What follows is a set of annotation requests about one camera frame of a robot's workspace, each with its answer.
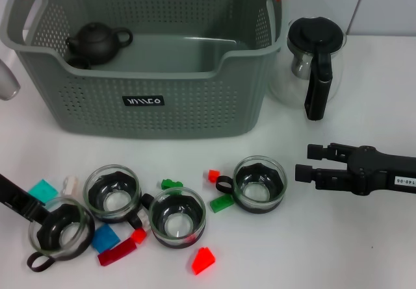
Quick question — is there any black clay teapot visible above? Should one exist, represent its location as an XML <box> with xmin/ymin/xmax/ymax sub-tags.
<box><xmin>66</xmin><ymin>21</ymin><xmax>134</xmax><ymax>65</ymax></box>

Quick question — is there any teal toy brick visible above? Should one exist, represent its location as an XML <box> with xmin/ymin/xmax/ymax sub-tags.
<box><xmin>27</xmin><ymin>178</ymin><xmax>59</xmax><ymax>202</ymax></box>

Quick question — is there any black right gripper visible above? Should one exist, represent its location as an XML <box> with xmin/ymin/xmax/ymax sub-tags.
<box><xmin>294</xmin><ymin>142</ymin><xmax>416</xmax><ymax>196</ymax></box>

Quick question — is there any red sloped toy brick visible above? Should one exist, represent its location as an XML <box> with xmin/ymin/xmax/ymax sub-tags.
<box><xmin>191</xmin><ymin>246</ymin><xmax>216</xmax><ymax>275</ymax></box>

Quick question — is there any dark red long brick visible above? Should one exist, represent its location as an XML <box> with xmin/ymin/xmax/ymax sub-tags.
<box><xmin>97</xmin><ymin>238</ymin><xmax>137</xmax><ymax>266</ymax></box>

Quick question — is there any green toy brick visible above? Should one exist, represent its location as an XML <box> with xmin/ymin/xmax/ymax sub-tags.
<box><xmin>161</xmin><ymin>178</ymin><xmax>185</xmax><ymax>191</ymax></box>
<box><xmin>209</xmin><ymin>194</ymin><xmax>234</xmax><ymax>214</ymax></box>

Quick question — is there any small orange-red toy brick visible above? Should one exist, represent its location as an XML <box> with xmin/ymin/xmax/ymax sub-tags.
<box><xmin>131</xmin><ymin>227</ymin><xmax>148</xmax><ymax>244</ymax></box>

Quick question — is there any pale pink toy brick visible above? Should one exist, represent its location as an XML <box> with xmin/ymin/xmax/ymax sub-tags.
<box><xmin>61</xmin><ymin>175</ymin><xmax>81</xmax><ymax>196</ymax></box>

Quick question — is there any small red white brick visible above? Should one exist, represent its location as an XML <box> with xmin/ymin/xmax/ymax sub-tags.
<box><xmin>201</xmin><ymin>169</ymin><xmax>221</xmax><ymax>183</ymax></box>

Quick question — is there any glass carafe black lid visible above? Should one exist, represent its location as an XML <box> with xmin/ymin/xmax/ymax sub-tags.
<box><xmin>268</xmin><ymin>16</ymin><xmax>348</xmax><ymax>121</ymax></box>

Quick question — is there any grey perforated storage bin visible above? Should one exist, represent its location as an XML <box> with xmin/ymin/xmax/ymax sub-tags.
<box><xmin>0</xmin><ymin>0</ymin><xmax>290</xmax><ymax>140</ymax></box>

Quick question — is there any blue toy brick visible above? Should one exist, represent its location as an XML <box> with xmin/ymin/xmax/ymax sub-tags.
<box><xmin>90</xmin><ymin>223</ymin><xmax>120</xmax><ymax>251</ymax></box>

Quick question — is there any clear white toy brick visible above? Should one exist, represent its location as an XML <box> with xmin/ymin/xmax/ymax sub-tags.
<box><xmin>138</xmin><ymin>210</ymin><xmax>152</xmax><ymax>233</ymax></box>

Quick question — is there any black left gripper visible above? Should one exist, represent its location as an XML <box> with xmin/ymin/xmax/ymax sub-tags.
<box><xmin>0</xmin><ymin>173</ymin><xmax>50</xmax><ymax>225</ymax></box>

